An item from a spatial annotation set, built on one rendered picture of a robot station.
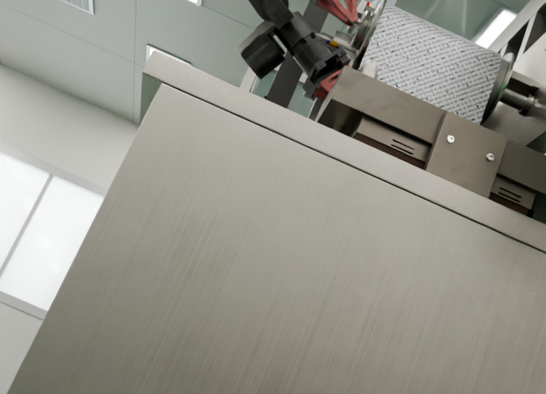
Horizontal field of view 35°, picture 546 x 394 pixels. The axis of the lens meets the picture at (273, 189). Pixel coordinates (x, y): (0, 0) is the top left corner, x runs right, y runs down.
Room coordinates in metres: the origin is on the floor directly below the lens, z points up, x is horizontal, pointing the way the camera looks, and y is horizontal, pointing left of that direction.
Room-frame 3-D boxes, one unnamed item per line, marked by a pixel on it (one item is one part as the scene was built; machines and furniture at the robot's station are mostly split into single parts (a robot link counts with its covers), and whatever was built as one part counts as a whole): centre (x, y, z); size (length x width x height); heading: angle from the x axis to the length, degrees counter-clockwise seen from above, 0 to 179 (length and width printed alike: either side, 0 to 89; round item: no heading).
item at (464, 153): (1.15, -0.24, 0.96); 0.10 x 0.03 x 0.11; 92
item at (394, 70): (1.36, -0.17, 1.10); 0.23 x 0.01 x 0.18; 92
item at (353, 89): (1.24, -0.22, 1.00); 0.40 x 0.16 x 0.06; 92
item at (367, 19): (1.41, -0.04, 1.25); 0.07 x 0.02 x 0.07; 2
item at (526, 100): (1.43, -0.35, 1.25); 0.07 x 0.04 x 0.04; 92
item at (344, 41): (1.66, -0.02, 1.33); 0.06 x 0.06 x 0.06; 2
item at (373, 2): (1.96, -0.06, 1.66); 0.07 x 0.07 x 0.10; 20
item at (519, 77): (1.43, -0.35, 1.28); 0.06 x 0.05 x 0.02; 92
